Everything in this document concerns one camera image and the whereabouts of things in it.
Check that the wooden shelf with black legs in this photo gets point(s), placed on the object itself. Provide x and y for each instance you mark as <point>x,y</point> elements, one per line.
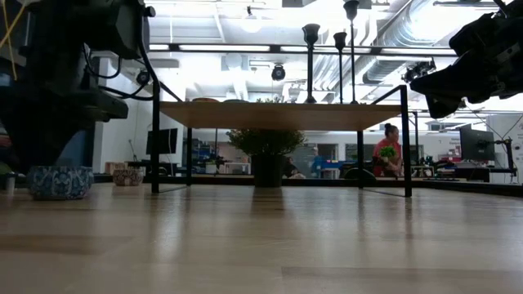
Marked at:
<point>278,116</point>

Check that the long ceiling light strip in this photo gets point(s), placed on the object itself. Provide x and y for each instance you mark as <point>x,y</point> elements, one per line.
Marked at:
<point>224,47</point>

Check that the small green plant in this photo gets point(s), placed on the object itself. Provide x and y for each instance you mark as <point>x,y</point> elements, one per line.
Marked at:
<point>387,152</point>

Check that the copper candle tin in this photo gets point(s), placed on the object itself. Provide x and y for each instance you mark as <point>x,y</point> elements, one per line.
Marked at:
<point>206,99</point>

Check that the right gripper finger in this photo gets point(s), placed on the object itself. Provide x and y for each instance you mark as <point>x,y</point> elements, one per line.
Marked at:
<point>478,49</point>
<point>443,100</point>

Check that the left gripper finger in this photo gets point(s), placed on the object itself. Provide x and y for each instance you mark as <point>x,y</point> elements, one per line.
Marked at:
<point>90,108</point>
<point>22,122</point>

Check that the short black candlestick holder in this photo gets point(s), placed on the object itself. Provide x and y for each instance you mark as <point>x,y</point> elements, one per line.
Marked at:
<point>310,32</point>

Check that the black metal table frame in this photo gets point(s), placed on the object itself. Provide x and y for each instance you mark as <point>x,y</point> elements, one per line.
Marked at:
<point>327,182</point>

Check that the small white cylinder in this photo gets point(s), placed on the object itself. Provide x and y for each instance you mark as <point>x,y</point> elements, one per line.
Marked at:
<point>10,184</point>

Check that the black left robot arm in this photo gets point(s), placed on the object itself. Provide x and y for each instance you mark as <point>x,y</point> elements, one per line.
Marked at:
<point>118,28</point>

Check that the green potted plant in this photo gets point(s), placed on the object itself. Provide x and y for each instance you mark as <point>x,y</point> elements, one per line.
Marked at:
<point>267,169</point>

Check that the person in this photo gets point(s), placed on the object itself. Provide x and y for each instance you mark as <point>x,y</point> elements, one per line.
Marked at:
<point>382,164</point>
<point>315,163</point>
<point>291,168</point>

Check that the brown patterned candle tin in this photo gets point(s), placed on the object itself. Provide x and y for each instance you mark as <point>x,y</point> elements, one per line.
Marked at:
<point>128,176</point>

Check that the black ceiling light cluster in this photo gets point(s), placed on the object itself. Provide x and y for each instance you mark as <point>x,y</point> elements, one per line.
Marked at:
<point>418,70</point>

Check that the black monitor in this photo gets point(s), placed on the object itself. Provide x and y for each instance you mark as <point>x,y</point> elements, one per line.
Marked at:
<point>162,141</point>
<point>476,143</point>

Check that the blue patterned candle tin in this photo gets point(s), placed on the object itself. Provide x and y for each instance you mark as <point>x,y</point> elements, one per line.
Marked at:
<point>236,100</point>
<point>59,182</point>

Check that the tall black candlestick holder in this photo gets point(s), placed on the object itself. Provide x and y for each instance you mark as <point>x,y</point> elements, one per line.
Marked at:
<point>351,8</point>

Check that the black ceiling spotlight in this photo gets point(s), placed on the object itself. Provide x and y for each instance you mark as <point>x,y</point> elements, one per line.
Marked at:
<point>143,77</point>
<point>278,72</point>

